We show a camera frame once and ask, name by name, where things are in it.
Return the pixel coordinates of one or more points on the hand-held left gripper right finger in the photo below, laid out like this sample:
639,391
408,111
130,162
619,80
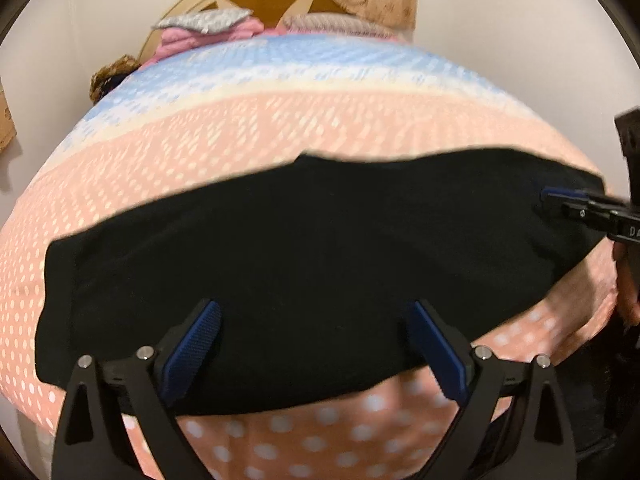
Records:
437,350

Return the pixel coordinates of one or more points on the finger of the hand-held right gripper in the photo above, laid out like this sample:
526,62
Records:
562,192
590,210

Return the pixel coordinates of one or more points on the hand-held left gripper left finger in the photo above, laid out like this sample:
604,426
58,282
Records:
195,350

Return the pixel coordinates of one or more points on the black pants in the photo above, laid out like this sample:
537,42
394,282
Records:
310,270

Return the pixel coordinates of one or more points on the person's right hand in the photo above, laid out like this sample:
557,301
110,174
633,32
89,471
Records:
629,285

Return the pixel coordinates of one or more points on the polka dot bedspread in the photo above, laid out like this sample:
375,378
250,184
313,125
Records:
300,110

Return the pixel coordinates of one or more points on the striped pillow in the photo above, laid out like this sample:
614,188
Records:
340,25

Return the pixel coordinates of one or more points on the brown floral bag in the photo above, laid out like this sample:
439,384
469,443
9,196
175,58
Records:
110,77

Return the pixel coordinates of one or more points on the beige side window curtain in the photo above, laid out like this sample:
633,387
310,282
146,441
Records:
5,115

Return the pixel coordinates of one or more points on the pink folded blanket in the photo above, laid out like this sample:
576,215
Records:
200,39

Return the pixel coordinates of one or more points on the grey floral pillow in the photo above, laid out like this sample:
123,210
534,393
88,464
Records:
205,21

